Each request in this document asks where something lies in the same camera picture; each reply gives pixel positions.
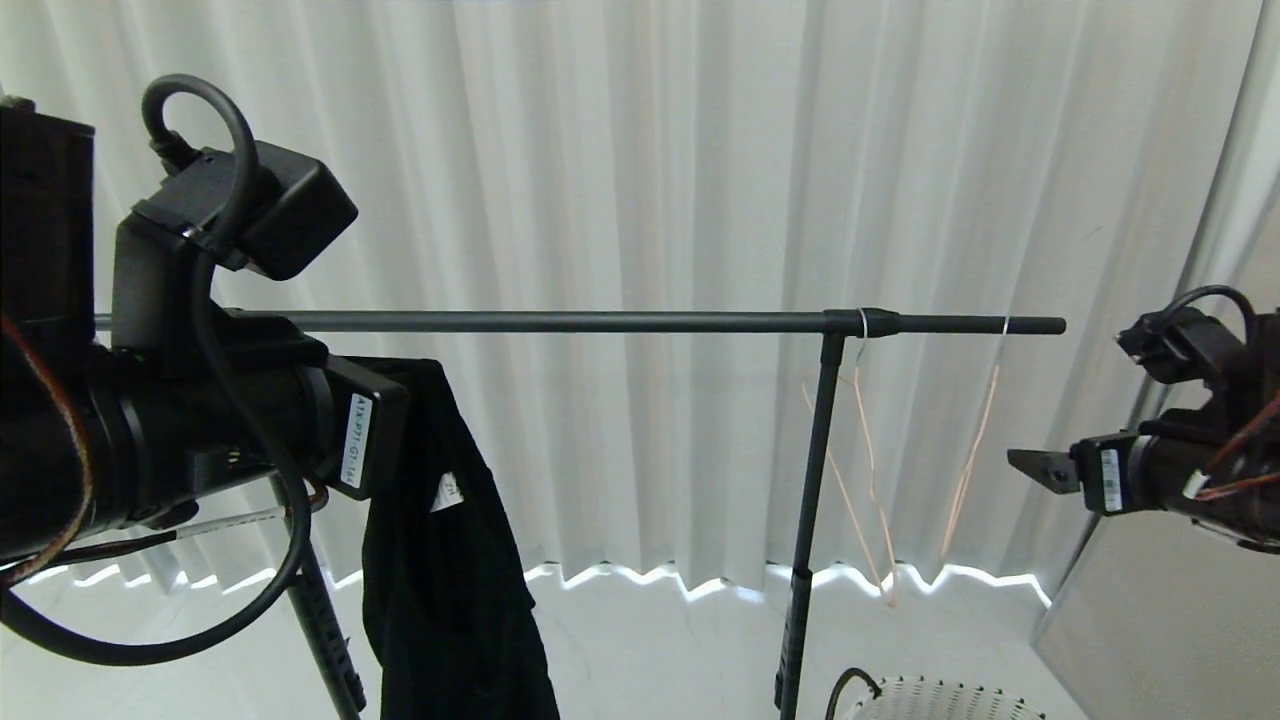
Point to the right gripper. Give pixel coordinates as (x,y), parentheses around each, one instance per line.
(1150,470)

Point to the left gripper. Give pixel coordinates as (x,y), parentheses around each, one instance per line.
(335,420)

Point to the pink clothes hanger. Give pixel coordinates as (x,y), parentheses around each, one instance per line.
(968,465)
(872,470)

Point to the black garment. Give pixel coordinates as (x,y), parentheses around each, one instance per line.
(450,600)

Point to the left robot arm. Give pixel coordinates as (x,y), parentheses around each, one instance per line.
(40,220)

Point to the white laundry basket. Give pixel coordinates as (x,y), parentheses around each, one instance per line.
(940,700)

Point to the black clothes rack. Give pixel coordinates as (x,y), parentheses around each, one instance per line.
(600,321)

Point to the white curtain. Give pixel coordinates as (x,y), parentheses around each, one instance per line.
(650,150)

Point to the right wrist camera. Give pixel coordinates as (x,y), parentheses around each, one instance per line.
(1190,345)

